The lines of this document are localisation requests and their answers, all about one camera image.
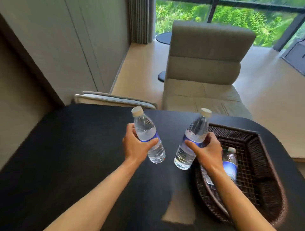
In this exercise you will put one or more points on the beige cushioned chair back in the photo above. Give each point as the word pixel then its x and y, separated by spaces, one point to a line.
pixel 114 99

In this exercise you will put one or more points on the clear water bottle blue label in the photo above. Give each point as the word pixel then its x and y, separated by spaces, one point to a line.
pixel 149 136
pixel 228 166
pixel 191 140

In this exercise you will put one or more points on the beige upholstered lounge chair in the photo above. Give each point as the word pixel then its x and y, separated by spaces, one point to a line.
pixel 205 71

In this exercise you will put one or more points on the person's left thumb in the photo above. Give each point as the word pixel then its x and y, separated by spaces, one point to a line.
pixel 152 144

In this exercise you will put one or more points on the person's right forearm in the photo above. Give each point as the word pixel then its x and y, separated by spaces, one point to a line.
pixel 234 200

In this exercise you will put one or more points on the dark brown wicker basket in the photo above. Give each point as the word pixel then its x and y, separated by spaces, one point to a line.
pixel 252 171

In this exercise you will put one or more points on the round black side table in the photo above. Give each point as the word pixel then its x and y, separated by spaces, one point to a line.
pixel 164 38

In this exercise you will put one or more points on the person's left forearm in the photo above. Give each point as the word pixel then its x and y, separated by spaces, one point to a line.
pixel 93 197

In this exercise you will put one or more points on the black window frame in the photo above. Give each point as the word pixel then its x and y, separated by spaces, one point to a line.
pixel 286 26

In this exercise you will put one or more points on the person's left hand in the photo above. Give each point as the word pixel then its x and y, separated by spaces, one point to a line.
pixel 133 148

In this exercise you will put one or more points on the dark grey ottoman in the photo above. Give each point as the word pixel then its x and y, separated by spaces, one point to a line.
pixel 295 56

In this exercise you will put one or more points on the grey curtain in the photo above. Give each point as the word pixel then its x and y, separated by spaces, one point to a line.
pixel 140 21

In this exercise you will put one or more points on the person's right thumb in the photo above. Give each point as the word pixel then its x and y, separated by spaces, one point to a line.
pixel 193 145

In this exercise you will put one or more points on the person's right hand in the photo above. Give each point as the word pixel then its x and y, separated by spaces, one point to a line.
pixel 209 152

